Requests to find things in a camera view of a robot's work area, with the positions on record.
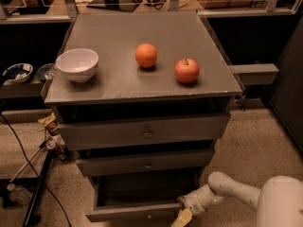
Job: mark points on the grey middle drawer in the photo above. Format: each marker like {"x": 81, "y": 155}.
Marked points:
{"x": 144, "y": 162}

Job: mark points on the grey top drawer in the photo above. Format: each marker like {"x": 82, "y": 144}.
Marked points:
{"x": 144, "y": 131}

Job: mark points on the small dark bowl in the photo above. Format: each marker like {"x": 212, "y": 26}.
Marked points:
{"x": 46, "y": 72}

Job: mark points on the grey side shelf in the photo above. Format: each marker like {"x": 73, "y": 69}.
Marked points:
{"x": 255, "y": 74}

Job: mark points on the grey drawer cabinet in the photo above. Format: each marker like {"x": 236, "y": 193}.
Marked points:
{"x": 121, "y": 89}

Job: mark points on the blue patterned bowl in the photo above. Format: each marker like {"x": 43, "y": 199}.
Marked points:
{"x": 19, "y": 73}

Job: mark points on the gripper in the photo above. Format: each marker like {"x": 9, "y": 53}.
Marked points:
{"x": 193, "y": 202}

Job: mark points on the crumpled snack wrapper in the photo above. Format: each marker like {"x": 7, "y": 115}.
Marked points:
{"x": 49, "y": 123}

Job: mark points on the white ceramic bowl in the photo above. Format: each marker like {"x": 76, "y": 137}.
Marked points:
{"x": 78, "y": 65}

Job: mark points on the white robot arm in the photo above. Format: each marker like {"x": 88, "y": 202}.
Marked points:
{"x": 279, "y": 203}

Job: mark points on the black monitor base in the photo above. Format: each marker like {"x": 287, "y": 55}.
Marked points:
{"x": 116, "y": 5}

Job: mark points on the red apple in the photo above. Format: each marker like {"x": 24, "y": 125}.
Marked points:
{"x": 186, "y": 70}

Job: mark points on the grey drawer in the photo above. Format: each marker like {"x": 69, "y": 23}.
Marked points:
{"x": 144, "y": 162}
{"x": 143, "y": 195}
{"x": 144, "y": 131}

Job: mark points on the black tripod stand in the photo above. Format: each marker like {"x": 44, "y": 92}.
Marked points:
{"x": 37, "y": 188}

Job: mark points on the grey bottom drawer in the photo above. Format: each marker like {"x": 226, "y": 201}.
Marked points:
{"x": 143, "y": 195}

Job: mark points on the orange fruit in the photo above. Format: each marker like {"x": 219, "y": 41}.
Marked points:
{"x": 145, "y": 55}

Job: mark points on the clear plastic bottle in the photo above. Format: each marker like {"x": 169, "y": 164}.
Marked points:
{"x": 19, "y": 194}

